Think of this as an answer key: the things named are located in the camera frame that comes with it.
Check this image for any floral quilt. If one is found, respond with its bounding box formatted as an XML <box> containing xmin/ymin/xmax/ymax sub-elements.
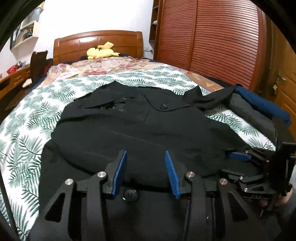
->
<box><xmin>39</xmin><ymin>57</ymin><xmax>222</xmax><ymax>95</ymax></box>

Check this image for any person's right hand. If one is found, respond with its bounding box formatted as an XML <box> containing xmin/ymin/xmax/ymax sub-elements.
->
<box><xmin>259</xmin><ymin>189</ymin><xmax>293</xmax><ymax>207</ymax></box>

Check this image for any dark wooden chair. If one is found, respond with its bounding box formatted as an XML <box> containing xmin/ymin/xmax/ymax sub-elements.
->
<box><xmin>22</xmin><ymin>51</ymin><xmax>48</xmax><ymax>88</ymax></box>

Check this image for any wooden headboard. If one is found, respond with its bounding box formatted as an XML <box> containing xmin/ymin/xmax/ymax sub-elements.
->
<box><xmin>53</xmin><ymin>30</ymin><xmax>144</xmax><ymax>65</ymax></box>

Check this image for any brown louvered wardrobe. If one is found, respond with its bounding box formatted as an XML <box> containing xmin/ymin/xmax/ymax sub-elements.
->
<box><xmin>149</xmin><ymin>1</ymin><xmax>271</xmax><ymax>93</ymax></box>

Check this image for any white wall shelf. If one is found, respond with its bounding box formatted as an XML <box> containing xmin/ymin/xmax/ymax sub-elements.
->
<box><xmin>10</xmin><ymin>2</ymin><xmax>44</xmax><ymax>50</ymax></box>

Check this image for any yellow plush toy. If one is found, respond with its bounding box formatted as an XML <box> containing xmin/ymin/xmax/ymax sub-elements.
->
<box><xmin>86</xmin><ymin>42</ymin><xmax>120</xmax><ymax>59</ymax></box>

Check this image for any green leaf print bedsheet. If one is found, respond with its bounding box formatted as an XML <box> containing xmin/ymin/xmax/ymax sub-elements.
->
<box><xmin>1</xmin><ymin>81</ymin><xmax>275</xmax><ymax>240</ymax></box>

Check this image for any folded navy blue garment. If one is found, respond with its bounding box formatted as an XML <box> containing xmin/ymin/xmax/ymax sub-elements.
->
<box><xmin>234</xmin><ymin>85</ymin><xmax>292</xmax><ymax>127</ymax></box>

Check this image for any wooden desk cabinet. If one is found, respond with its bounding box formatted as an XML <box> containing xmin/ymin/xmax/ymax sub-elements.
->
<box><xmin>0</xmin><ymin>64</ymin><xmax>30</xmax><ymax>98</ymax></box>

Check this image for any folded dark grey garment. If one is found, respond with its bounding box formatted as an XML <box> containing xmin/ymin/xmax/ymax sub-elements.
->
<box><xmin>229</xmin><ymin>93</ymin><xmax>278</xmax><ymax>147</ymax></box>

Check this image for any black double-breasted coat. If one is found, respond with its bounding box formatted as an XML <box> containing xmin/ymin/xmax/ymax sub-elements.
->
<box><xmin>38</xmin><ymin>81</ymin><xmax>262</xmax><ymax>241</ymax></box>

